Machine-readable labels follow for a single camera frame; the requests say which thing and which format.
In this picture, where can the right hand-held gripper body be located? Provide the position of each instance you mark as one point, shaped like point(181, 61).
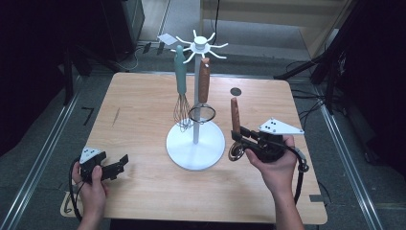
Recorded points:
point(279, 127)

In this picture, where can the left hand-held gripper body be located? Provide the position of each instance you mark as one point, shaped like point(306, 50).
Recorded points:
point(90, 155)

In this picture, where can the white utensil stand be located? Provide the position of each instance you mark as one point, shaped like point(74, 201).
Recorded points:
point(195, 153)

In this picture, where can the person's left hand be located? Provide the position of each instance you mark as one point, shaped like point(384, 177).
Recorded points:
point(91, 199)

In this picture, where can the person's right hand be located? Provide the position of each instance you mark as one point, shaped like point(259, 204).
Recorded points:
point(281, 174)

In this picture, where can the round dark table grommet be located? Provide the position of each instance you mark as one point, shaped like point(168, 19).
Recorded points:
point(236, 91)

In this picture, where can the beige board piece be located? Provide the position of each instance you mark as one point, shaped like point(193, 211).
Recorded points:
point(65, 204)

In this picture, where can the black stand legs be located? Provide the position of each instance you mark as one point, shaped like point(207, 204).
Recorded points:
point(322, 64)

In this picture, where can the grey tape piece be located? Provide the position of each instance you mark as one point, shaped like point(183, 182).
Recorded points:
point(316, 198)

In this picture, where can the light wooden panel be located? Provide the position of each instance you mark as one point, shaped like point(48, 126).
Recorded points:
point(271, 12)

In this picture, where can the white paper sheet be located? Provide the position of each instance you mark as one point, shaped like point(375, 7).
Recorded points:
point(167, 39)

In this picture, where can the dark cabinet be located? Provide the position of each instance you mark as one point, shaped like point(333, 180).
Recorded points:
point(121, 28)

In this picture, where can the metal floor rail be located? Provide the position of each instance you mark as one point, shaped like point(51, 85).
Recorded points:
point(344, 150)
point(41, 156)

